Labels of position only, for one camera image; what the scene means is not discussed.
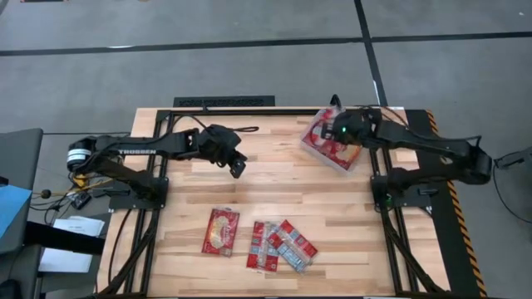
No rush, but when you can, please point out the black aluminium table frame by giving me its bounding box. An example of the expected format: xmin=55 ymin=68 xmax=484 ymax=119
xmin=96 ymin=106 xmax=449 ymax=298

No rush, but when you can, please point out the black stand foot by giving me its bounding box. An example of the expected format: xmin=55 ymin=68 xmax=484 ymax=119
xmin=493 ymin=145 xmax=532 ymax=169

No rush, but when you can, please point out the black floor cable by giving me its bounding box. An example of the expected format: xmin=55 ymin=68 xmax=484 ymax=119
xmin=491 ymin=164 xmax=532 ymax=226

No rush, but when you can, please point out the black mat with hazard stripe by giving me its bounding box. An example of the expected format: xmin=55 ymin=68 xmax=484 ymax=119
xmin=404 ymin=108 xmax=489 ymax=298

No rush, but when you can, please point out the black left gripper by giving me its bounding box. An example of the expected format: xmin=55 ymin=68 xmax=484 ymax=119
xmin=198 ymin=123 xmax=249 ymax=180

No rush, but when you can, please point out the small black device box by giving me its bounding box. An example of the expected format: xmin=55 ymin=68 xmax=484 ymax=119
xmin=70 ymin=193 xmax=93 ymax=211

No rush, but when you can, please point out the red popcorn bag label side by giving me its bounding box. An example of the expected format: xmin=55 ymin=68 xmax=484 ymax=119
xmin=245 ymin=220 xmax=281 ymax=273
xmin=266 ymin=220 xmax=319 ymax=274

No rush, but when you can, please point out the white paper sheet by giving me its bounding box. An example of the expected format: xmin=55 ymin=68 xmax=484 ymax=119
xmin=52 ymin=215 xmax=106 ymax=238
xmin=37 ymin=248 xmax=94 ymax=274

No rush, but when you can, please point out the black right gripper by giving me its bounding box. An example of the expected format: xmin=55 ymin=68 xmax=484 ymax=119
xmin=319 ymin=108 xmax=382 ymax=146

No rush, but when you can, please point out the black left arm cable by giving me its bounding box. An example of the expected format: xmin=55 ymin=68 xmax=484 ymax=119
xmin=174 ymin=112 xmax=260 ymax=135

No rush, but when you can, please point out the yellow cable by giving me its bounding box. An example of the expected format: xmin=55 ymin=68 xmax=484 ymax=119
xmin=49 ymin=172 xmax=116 ymax=195

